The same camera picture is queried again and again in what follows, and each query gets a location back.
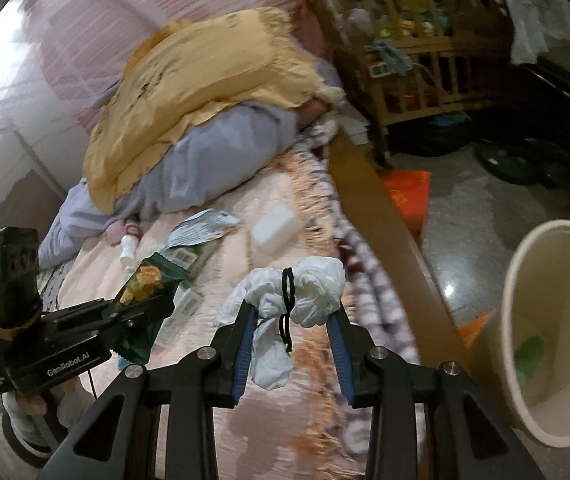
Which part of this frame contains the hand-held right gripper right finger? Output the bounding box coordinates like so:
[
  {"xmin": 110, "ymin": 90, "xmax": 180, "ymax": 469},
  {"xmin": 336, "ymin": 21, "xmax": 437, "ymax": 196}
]
[{"xmin": 326, "ymin": 307, "xmax": 548, "ymax": 480}]

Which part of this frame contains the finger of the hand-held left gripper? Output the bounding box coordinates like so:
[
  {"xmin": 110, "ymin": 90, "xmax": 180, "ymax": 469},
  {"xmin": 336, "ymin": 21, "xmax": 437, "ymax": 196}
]
[
  {"xmin": 101, "ymin": 298, "xmax": 140, "ymax": 318},
  {"xmin": 114, "ymin": 296, "xmax": 176, "ymax": 336}
]

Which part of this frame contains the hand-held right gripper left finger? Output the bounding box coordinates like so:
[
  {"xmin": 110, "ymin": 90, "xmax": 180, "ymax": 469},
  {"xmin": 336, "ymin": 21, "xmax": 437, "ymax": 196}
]
[{"xmin": 37, "ymin": 301, "xmax": 260, "ymax": 480}]

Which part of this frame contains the green snack packet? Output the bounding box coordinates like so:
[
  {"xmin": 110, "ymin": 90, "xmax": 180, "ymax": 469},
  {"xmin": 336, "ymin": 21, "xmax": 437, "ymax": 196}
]
[{"xmin": 112, "ymin": 252, "xmax": 188, "ymax": 366}]

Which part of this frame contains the cream trash bin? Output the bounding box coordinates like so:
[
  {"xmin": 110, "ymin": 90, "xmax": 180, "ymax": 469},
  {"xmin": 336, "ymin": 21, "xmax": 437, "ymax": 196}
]
[{"xmin": 500, "ymin": 217, "xmax": 570, "ymax": 448}]

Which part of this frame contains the person's left forearm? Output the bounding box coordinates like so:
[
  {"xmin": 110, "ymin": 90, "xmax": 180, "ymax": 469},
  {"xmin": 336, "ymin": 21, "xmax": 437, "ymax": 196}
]
[{"xmin": 0, "ymin": 395, "xmax": 68, "ymax": 467}]

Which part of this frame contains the person's left hand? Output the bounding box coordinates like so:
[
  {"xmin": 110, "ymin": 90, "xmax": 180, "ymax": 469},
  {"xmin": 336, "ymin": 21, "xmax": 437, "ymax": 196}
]
[{"xmin": 14, "ymin": 392, "xmax": 50, "ymax": 417}]

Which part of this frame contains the small white bottle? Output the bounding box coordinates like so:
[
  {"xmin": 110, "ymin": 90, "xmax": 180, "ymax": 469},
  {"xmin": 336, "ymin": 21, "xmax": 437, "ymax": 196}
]
[{"xmin": 119, "ymin": 222, "xmax": 142, "ymax": 268}]

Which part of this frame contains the plaid fringed blanket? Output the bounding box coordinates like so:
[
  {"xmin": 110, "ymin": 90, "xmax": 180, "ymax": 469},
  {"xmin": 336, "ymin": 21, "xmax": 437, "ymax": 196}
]
[{"xmin": 295, "ymin": 120, "xmax": 426, "ymax": 461}]

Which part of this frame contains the silver snack wrapper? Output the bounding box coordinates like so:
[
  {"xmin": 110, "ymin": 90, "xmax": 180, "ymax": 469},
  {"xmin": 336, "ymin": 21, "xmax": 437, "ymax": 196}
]
[{"xmin": 167, "ymin": 209, "xmax": 240, "ymax": 248}]

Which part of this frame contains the white rectangular box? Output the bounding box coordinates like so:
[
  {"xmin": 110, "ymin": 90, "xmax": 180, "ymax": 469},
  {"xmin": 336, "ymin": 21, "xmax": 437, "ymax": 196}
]
[{"xmin": 252, "ymin": 204, "xmax": 299, "ymax": 253}]

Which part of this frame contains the orange paper piece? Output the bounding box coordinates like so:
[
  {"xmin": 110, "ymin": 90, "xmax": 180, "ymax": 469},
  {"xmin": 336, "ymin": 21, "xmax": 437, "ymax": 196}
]
[{"xmin": 457, "ymin": 312, "xmax": 496, "ymax": 356}]

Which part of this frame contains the lavender blanket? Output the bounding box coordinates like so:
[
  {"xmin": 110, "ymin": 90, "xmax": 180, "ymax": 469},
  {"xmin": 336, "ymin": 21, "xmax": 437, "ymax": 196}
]
[{"xmin": 40, "ymin": 97, "xmax": 300, "ymax": 266}]

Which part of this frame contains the red orange bag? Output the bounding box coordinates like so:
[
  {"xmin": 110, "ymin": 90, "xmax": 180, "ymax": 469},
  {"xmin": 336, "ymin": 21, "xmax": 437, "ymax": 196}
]
[{"xmin": 382, "ymin": 170, "xmax": 433, "ymax": 236}]

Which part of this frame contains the white cardboard box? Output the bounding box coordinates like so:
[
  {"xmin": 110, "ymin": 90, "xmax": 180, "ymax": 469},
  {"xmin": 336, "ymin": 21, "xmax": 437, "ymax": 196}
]
[{"xmin": 345, "ymin": 120, "xmax": 370, "ymax": 147}]

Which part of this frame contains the dark blue bag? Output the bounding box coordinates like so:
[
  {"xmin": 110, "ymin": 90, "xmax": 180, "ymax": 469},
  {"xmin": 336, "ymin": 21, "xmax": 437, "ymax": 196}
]
[{"xmin": 405, "ymin": 115, "xmax": 470, "ymax": 156}]

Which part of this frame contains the yellow frilled pillow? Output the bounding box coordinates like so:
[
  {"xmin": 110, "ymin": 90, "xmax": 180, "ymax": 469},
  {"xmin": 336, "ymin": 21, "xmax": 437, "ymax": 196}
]
[{"xmin": 85, "ymin": 7, "xmax": 346, "ymax": 213}]

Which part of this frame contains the black fan base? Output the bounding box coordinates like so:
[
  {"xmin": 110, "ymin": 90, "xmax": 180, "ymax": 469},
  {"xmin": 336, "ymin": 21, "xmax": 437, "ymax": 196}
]
[{"xmin": 475, "ymin": 140, "xmax": 570, "ymax": 191}]

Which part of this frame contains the pink mosquito net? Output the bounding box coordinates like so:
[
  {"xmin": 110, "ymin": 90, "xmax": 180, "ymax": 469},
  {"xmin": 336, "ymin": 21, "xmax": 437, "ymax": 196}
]
[{"xmin": 30, "ymin": 0, "xmax": 326, "ymax": 131}]

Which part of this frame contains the teal cloth strip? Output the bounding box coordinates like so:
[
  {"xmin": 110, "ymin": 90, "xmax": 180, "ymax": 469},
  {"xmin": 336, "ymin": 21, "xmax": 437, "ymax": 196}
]
[{"xmin": 365, "ymin": 40, "xmax": 416, "ymax": 78}]

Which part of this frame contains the wooden crib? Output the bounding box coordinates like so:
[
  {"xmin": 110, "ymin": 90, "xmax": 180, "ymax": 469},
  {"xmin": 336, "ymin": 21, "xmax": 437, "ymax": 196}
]
[{"xmin": 310, "ymin": 0, "xmax": 516, "ymax": 168}]

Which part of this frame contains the white cloth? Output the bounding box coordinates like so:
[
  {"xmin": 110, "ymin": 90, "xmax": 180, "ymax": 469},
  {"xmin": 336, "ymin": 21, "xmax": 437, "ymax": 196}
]
[{"xmin": 467, "ymin": 0, "xmax": 570, "ymax": 66}]

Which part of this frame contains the wooden bed frame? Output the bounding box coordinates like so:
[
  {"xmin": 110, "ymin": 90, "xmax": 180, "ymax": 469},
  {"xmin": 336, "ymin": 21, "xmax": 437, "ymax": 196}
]
[{"xmin": 327, "ymin": 120, "xmax": 473, "ymax": 376}]

